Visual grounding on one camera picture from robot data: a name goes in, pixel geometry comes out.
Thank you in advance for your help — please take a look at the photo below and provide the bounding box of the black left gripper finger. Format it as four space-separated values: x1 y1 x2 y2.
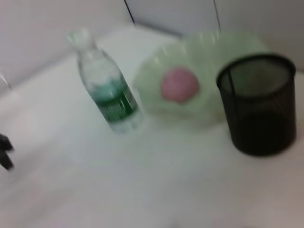
0 133 15 171

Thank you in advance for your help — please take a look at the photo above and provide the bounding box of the clear green-label water bottle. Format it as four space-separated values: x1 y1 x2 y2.
66 29 143 135

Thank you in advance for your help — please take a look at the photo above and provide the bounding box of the pink peach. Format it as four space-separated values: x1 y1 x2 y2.
160 66 200 105

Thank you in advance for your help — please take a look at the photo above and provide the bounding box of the translucent green fruit bowl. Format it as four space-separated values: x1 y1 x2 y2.
132 31 269 124

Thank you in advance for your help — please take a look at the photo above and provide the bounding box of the black mesh pen holder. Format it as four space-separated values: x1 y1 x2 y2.
215 54 297 158

